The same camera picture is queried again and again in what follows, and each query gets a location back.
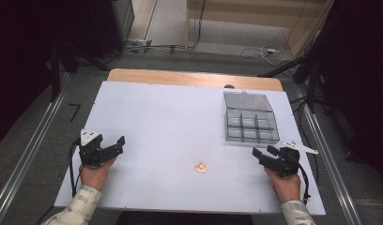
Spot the white floor cable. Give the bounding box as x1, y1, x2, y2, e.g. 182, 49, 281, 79
239, 43, 295, 68

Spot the person's left hand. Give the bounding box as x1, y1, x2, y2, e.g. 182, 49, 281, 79
79, 157, 117, 192

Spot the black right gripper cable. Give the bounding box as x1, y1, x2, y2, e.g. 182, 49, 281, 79
289, 153, 312, 206

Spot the aluminium floor rail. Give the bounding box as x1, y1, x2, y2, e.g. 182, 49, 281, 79
295, 85, 364, 225
0, 73, 71, 225

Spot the white table board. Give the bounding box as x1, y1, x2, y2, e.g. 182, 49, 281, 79
54, 81, 327, 217

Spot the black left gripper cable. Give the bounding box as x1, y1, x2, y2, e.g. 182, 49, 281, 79
68, 138, 86, 199

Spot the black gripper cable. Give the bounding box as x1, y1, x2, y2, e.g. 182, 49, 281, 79
289, 153, 312, 206
68, 138, 86, 199

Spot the small orange trinket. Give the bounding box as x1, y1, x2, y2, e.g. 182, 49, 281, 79
193, 161, 208, 174

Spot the wooden table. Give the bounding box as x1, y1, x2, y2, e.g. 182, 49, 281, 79
106, 67, 285, 93

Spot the person's right hand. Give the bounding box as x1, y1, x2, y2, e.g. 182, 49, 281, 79
264, 167, 302, 204

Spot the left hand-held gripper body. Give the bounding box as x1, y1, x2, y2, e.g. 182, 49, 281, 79
78, 128, 110, 167

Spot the black stand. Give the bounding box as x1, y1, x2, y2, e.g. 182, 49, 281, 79
48, 43, 111, 103
257, 18, 338, 114

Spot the black floor cable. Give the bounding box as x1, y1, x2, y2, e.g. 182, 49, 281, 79
102, 0, 207, 59

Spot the clear plastic compartment box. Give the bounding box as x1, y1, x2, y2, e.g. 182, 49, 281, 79
222, 90, 281, 148

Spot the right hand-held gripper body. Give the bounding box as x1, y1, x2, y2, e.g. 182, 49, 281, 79
264, 140, 319, 179

